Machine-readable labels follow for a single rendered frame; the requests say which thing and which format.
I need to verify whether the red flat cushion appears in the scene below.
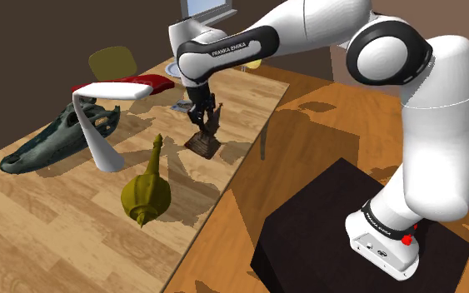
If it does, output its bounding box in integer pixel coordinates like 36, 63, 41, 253
71, 74, 177, 97

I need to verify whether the pale blue plate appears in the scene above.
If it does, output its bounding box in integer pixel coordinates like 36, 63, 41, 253
164, 61, 185, 78

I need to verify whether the light wooden table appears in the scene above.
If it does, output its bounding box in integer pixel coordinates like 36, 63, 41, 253
0, 57, 291, 293

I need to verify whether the dark green crocodile skull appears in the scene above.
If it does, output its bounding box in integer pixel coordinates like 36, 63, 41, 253
0, 97, 122, 175

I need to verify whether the small blue grey booklet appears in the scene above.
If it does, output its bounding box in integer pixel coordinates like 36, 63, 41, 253
170, 99, 193, 113

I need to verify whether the olive green chair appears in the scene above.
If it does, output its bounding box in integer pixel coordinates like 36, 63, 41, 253
87, 45, 138, 82

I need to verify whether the olive yellow gourd-shaped ornament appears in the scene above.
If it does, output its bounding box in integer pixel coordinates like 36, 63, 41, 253
120, 133, 173, 229

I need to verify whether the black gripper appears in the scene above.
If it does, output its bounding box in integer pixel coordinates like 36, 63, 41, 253
183, 82, 218, 130

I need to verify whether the dark brown figure statue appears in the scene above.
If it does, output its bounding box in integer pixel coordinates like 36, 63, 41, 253
183, 101, 224, 161

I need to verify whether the window with grey frame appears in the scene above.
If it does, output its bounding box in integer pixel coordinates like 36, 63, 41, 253
179, 0, 239, 27

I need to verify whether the white desk lamp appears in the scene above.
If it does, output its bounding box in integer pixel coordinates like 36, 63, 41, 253
72, 82, 154, 173

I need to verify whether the black robot stand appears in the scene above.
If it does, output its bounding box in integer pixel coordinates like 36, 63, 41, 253
250, 156, 469, 293

